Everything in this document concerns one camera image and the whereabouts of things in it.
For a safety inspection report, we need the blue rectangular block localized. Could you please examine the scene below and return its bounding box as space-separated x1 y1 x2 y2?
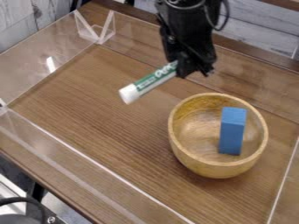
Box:
218 107 247 156

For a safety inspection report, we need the clear acrylic tray wall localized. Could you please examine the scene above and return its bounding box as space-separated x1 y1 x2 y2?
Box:
0 1 299 224

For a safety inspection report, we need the light wooden bowl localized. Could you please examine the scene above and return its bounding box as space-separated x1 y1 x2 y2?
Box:
166 93 268 179

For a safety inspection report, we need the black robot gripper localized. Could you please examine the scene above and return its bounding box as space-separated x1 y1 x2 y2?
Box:
153 0 221 79

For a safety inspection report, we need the black metal table leg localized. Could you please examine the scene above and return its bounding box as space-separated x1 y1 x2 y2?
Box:
32 182 45 202

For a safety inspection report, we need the clear acrylic corner bracket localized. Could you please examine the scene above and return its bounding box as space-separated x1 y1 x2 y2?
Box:
73 10 116 45

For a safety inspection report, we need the green and white marker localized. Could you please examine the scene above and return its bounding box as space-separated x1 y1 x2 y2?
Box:
118 61 177 104

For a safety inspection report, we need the black cable under table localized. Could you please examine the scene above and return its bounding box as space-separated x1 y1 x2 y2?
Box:
0 197 42 224

